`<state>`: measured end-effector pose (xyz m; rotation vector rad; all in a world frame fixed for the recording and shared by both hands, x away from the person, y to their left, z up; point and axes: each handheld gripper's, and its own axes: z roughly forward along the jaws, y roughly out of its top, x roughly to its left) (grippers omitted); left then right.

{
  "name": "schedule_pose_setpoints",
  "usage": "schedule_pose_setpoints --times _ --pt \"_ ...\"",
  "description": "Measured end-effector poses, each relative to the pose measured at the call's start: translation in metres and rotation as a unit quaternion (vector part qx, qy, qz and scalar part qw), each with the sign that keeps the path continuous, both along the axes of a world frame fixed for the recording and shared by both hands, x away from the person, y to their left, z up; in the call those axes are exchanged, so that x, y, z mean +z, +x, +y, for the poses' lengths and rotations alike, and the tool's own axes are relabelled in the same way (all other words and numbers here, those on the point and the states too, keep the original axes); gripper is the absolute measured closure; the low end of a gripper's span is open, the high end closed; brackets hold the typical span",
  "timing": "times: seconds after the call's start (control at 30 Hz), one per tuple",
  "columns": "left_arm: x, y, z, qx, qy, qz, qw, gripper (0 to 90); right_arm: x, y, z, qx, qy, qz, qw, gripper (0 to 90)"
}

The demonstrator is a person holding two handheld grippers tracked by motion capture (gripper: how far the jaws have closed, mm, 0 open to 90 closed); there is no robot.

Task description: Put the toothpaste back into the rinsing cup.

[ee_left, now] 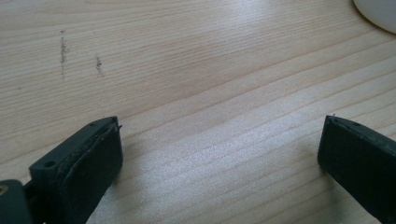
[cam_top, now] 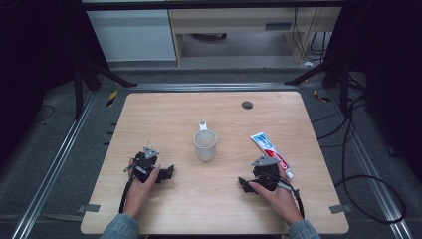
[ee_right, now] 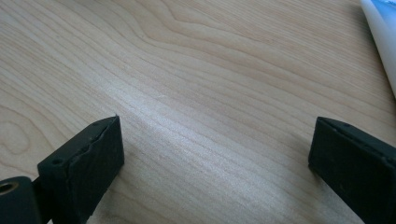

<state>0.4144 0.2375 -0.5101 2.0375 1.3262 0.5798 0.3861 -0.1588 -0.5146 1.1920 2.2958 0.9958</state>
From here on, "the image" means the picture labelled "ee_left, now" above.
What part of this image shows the white cup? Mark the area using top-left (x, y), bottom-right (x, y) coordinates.
top-left (352, 0), bottom-right (396, 35)

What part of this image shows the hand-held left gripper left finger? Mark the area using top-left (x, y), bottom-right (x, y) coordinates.
top-left (28, 116), bottom-right (124, 224)

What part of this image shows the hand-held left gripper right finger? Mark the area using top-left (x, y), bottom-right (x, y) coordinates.
top-left (317, 114), bottom-right (396, 224)

